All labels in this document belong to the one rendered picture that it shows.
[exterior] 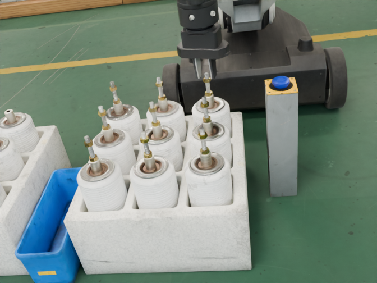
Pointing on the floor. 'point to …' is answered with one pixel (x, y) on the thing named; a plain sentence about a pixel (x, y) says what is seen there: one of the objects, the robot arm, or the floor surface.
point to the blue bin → (51, 233)
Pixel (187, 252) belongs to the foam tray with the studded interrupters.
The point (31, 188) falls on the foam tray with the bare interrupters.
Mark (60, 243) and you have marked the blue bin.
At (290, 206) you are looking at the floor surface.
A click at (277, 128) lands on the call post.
